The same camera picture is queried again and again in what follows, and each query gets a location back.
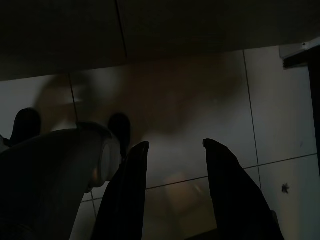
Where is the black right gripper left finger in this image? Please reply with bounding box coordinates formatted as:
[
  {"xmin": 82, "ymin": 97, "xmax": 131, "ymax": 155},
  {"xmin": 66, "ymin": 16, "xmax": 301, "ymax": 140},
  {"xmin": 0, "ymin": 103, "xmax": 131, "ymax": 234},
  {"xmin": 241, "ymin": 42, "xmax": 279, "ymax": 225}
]
[{"xmin": 91, "ymin": 141, "xmax": 150, "ymax": 240}]

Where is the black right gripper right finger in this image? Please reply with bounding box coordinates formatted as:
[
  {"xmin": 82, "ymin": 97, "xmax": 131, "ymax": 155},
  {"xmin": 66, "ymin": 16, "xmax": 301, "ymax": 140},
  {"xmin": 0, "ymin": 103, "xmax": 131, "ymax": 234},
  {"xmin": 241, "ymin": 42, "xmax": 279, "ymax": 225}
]
[{"xmin": 202, "ymin": 138, "xmax": 285, "ymax": 240}]

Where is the beige kitchen cabinet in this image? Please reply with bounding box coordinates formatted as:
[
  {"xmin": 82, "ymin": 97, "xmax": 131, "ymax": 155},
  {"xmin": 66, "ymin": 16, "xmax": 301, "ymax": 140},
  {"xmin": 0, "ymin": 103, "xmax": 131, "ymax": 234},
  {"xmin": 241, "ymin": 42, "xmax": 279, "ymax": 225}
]
[{"xmin": 0, "ymin": 0, "xmax": 320, "ymax": 83}]

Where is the black robot foot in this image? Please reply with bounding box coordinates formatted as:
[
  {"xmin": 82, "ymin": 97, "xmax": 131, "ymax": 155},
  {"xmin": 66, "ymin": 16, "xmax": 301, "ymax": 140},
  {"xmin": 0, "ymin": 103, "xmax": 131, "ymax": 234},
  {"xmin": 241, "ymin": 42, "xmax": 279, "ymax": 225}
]
[{"xmin": 9, "ymin": 107, "xmax": 42, "ymax": 147}]

